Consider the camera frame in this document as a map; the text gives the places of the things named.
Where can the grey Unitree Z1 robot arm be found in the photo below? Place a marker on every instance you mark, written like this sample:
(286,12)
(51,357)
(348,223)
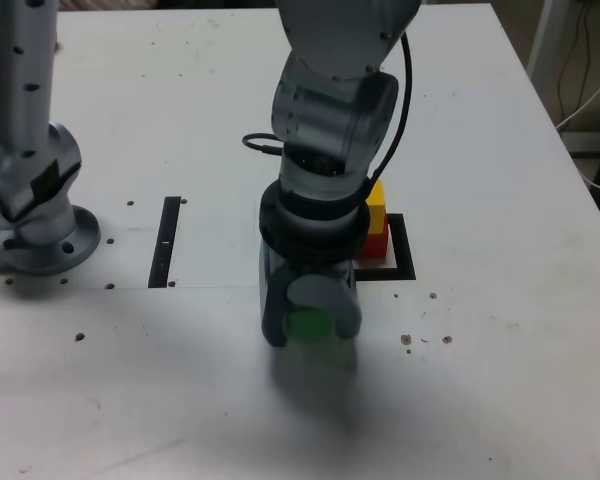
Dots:
(25,100)

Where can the black tape square outline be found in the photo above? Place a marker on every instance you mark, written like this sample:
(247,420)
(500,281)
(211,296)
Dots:
(404,250)

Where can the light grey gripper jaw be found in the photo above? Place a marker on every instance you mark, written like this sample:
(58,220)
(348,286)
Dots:
(312,290)

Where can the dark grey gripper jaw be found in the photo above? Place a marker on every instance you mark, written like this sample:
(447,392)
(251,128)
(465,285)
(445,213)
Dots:
(272,305)

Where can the yellow cube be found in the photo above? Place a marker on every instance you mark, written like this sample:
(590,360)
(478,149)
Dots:
(377,210)

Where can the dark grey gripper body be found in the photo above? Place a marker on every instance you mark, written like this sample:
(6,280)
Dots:
(320,266)

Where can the green cube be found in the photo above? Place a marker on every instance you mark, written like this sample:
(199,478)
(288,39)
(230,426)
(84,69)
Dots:
(307,325)

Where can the red cube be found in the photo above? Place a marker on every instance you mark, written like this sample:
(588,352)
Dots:
(377,246)

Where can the white metal frame leg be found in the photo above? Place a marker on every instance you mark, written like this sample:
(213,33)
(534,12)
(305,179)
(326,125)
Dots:
(542,40)

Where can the black tape strip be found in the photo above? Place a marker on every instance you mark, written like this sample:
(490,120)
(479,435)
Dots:
(164,240)

